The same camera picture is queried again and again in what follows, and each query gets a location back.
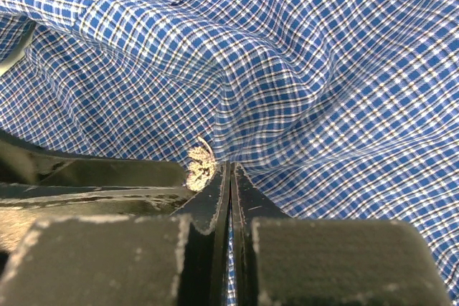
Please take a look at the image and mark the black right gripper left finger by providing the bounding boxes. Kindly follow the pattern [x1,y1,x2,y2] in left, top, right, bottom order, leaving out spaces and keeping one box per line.
[1,163,230,305]

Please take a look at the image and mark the blue checked shirt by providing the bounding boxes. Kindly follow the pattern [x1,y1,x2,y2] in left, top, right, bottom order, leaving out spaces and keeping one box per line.
[1,0,458,302]

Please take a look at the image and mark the silver leaf brooch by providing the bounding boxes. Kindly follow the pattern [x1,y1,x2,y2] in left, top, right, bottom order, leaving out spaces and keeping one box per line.
[186,136,217,193]

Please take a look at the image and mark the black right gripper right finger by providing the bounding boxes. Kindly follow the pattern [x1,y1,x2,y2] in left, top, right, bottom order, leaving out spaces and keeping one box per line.
[230,165,451,305]

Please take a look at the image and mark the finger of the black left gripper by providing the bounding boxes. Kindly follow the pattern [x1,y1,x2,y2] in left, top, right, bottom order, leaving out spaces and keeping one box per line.
[1,183,194,252]
[1,130,186,187]

